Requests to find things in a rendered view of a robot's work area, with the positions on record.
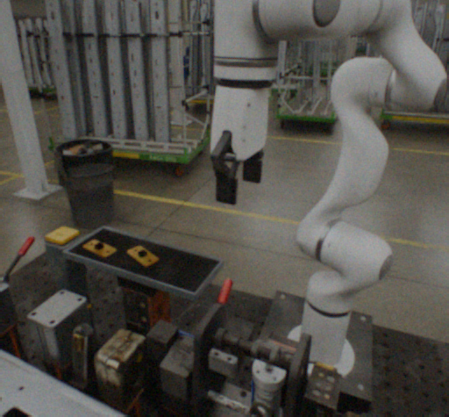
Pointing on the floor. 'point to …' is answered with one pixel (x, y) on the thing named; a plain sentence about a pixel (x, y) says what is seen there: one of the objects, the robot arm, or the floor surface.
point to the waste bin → (88, 180)
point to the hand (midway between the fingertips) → (239, 185)
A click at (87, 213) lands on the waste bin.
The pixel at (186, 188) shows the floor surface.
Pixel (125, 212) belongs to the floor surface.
